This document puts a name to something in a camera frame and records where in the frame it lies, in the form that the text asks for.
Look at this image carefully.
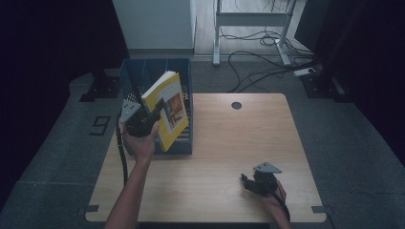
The white cabinet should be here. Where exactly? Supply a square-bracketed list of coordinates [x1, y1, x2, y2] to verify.
[112, 0, 197, 55]

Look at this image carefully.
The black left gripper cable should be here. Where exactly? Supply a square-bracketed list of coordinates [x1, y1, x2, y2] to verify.
[115, 112, 129, 187]

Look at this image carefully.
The long black floor cable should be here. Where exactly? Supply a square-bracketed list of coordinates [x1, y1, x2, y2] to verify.
[226, 50, 320, 94]

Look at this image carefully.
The dark curtain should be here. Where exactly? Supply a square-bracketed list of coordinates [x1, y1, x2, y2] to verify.
[0, 0, 130, 211]
[293, 0, 405, 170]

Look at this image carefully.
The white power strip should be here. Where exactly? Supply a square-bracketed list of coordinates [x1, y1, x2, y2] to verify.
[292, 67, 316, 78]

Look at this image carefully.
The blue plastic file rack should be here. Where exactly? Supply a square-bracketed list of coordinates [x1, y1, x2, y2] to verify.
[118, 57, 194, 156]

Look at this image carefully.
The white metal desk frame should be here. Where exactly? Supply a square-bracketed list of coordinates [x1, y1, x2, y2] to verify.
[212, 0, 299, 67]

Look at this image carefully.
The yellow book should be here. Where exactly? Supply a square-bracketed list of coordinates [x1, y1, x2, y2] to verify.
[140, 70, 190, 153]

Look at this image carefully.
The tangle of black cables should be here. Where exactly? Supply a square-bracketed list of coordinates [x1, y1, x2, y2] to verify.
[219, 26, 314, 59]

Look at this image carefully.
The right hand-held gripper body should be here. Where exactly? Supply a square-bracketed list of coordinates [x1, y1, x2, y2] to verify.
[252, 161, 284, 196]

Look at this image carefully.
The person's left hand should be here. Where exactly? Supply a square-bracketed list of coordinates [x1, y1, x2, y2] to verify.
[121, 120, 161, 164]

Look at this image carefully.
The black stand base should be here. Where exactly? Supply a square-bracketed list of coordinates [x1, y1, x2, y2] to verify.
[78, 68, 122, 103]
[300, 70, 352, 104]

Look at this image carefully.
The person's right hand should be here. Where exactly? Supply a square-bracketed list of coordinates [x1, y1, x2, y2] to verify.
[260, 179, 288, 214]

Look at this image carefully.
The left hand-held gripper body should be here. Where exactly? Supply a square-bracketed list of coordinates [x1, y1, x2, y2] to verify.
[118, 99, 162, 138]

